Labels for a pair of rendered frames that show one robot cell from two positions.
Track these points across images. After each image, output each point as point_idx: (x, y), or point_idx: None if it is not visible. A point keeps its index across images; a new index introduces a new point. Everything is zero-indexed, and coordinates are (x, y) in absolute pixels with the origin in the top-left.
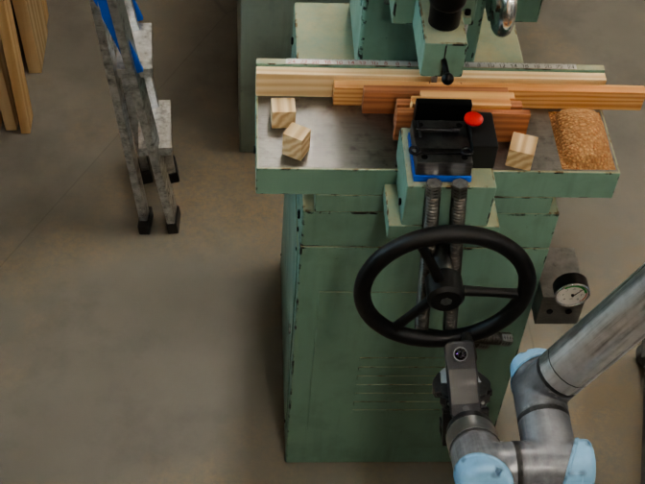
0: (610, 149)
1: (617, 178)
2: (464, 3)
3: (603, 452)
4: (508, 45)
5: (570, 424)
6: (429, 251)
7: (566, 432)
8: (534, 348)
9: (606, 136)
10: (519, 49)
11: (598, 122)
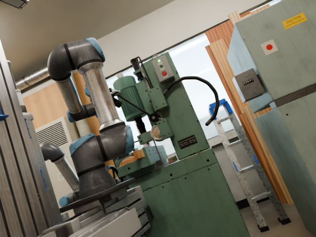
0: (124, 164)
1: (117, 169)
2: (138, 127)
3: None
4: (192, 155)
5: (70, 196)
6: (112, 171)
7: (68, 195)
8: None
9: (125, 161)
10: (190, 156)
11: (129, 157)
